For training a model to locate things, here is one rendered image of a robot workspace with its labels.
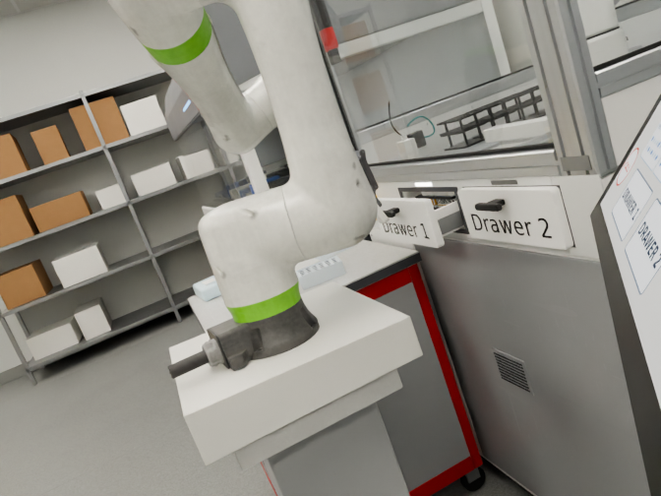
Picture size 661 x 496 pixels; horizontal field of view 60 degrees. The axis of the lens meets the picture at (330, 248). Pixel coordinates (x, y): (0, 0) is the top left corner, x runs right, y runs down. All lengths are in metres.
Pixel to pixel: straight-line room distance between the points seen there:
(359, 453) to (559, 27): 0.73
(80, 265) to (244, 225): 4.13
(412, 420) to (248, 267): 0.87
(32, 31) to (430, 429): 4.74
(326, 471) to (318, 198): 0.45
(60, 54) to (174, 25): 4.62
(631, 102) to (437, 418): 1.01
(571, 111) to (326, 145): 0.38
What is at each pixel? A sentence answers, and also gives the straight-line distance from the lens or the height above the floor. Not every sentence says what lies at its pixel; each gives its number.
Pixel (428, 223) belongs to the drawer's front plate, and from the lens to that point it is 1.26.
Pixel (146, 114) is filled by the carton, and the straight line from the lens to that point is 4.96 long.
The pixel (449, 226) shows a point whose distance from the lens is 1.29.
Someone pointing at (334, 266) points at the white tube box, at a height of 0.79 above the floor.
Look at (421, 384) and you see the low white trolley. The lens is 1.62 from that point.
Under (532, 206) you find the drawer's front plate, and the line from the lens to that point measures 1.07.
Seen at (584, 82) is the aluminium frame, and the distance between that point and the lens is 0.95.
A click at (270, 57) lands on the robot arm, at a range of 0.87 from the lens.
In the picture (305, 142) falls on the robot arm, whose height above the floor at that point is 1.14.
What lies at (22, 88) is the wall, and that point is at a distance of 5.52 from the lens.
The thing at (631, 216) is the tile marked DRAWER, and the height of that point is 1.00.
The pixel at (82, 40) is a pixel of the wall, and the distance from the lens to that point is 5.55.
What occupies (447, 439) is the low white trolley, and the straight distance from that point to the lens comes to 1.72.
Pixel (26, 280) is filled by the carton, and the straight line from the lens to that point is 5.07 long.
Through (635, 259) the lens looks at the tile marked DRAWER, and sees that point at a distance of 0.46.
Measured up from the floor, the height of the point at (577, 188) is 0.92.
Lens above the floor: 1.16
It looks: 12 degrees down
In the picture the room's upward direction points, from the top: 20 degrees counter-clockwise
